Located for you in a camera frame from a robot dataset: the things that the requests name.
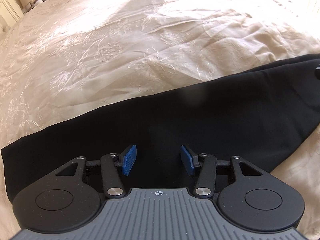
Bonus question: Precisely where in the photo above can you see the black pants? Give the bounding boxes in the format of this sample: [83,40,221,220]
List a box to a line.
[1,54,319,200]

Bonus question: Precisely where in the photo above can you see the cream embroidered bedspread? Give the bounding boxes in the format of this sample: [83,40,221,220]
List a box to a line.
[0,0,320,240]

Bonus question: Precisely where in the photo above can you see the cream bedside cabinet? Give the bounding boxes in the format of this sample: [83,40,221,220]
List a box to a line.
[1,0,23,33]

